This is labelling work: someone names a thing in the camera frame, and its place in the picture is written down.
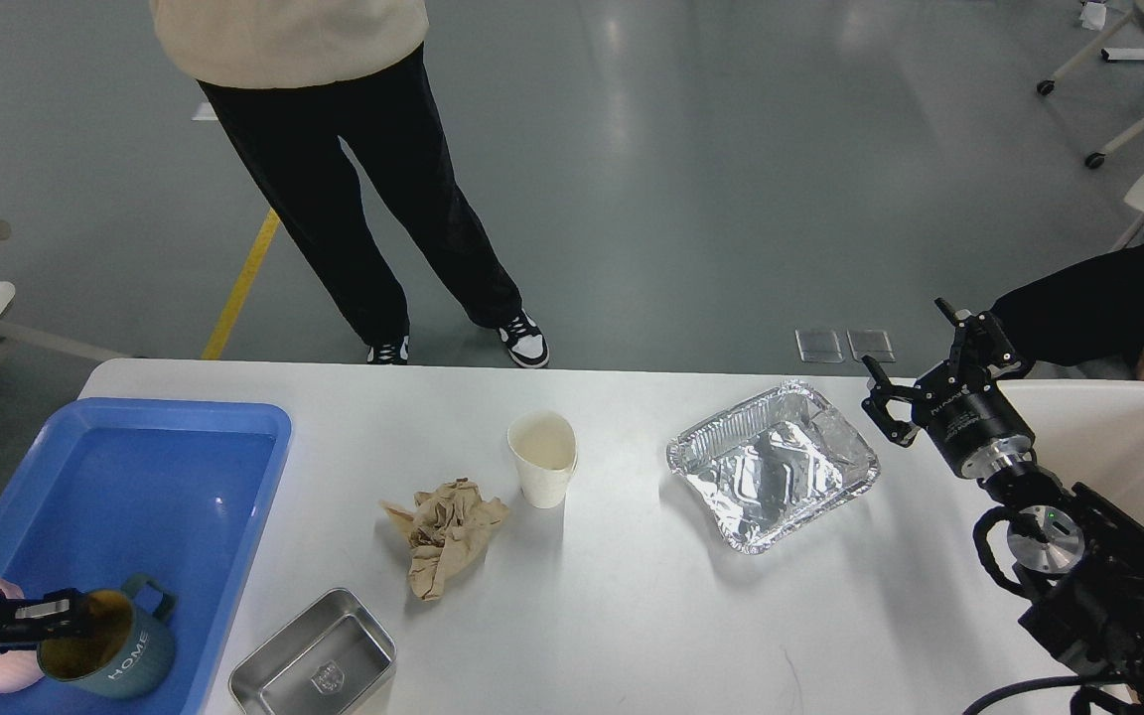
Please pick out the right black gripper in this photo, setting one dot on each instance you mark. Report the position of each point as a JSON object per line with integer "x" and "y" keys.
{"x": 977, "y": 433}

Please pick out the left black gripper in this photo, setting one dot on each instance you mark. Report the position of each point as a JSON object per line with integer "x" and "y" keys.
{"x": 28, "y": 623}

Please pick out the teal mug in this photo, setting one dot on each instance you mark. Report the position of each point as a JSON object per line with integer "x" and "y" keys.
{"x": 125, "y": 647}

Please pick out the aluminium foil tray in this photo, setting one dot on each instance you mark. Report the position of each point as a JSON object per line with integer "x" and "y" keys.
{"x": 767, "y": 466}

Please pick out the stainless steel box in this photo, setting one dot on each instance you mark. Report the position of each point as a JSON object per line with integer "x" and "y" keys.
{"x": 328, "y": 660}

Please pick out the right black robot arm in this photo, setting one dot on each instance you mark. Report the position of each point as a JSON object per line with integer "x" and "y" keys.
{"x": 1073, "y": 555}

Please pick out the blue plastic tray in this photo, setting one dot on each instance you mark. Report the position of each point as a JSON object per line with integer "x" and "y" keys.
{"x": 177, "y": 490}

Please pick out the seated person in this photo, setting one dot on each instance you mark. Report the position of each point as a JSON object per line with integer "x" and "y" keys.
{"x": 1090, "y": 310}

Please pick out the white plastic bin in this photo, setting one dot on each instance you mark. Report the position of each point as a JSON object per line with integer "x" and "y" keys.
{"x": 1088, "y": 431}

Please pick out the white paper cup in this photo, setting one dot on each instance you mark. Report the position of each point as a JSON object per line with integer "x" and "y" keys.
{"x": 544, "y": 449}

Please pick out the crumpled brown paper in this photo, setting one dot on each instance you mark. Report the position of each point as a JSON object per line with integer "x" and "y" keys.
{"x": 446, "y": 531}

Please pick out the standing person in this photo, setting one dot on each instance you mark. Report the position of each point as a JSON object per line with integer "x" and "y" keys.
{"x": 316, "y": 95}

